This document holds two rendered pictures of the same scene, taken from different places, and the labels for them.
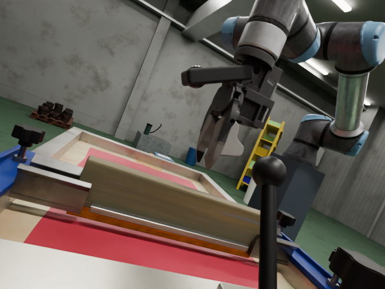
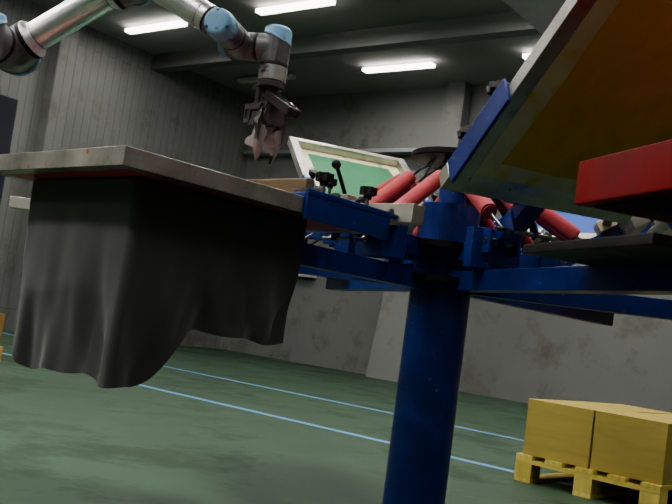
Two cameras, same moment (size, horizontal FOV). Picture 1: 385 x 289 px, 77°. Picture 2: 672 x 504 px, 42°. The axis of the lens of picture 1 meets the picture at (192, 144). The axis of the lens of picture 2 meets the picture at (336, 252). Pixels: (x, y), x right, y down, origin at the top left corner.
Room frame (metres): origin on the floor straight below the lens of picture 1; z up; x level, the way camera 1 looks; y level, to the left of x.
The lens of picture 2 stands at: (1.30, 2.06, 0.71)
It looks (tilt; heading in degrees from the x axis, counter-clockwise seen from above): 5 degrees up; 242
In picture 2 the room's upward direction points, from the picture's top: 8 degrees clockwise
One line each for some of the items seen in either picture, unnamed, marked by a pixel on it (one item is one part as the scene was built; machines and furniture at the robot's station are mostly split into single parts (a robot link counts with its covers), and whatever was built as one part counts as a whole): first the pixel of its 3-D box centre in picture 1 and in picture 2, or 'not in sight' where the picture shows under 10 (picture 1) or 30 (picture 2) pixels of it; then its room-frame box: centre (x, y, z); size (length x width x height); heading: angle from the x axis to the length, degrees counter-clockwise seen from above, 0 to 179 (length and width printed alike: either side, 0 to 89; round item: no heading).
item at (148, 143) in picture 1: (155, 137); not in sight; (6.92, 1.06, 0.46); 0.95 x 0.79 x 0.91; 115
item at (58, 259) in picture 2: not in sight; (70, 276); (0.90, 0.14, 0.74); 0.45 x 0.03 x 0.43; 109
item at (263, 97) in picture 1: (245, 90); (266, 105); (0.44, -0.05, 1.26); 0.09 x 0.08 x 0.12; 110
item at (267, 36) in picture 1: (259, 46); (271, 75); (0.44, -0.04, 1.34); 0.08 x 0.08 x 0.05
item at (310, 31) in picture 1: (288, 35); (238, 43); (0.52, -0.10, 1.42); 0.11 x 0.11 x 0.08; 48
